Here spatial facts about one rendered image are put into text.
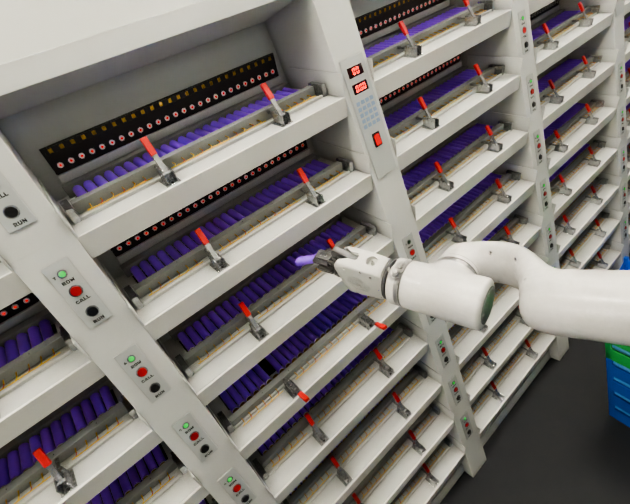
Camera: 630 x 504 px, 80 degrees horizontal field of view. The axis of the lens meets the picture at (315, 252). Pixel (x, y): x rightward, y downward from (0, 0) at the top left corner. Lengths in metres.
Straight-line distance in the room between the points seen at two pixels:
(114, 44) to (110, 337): 0.48
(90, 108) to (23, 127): 0.12
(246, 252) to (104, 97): 0.42
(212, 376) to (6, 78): 0.61
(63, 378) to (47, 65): 0.49
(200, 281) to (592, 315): 0.63
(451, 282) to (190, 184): 0.48
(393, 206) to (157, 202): 0.58
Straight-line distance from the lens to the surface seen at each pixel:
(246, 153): 0.78
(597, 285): 0.55
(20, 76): 0.72
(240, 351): 0.87
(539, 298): 0.56
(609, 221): 2.41
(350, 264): 0.68
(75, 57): 0.73
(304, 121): 0.85
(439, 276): 0.63
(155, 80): 0.95
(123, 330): 0.76
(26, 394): 0.81
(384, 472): 1.46
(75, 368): 0.78
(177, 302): 0.77
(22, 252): 0.72
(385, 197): 0.99
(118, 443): 0.89
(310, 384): 0.99
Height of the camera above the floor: 1.59
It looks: 25 degrees down
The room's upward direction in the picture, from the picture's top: 24 degrees counter-clockwise
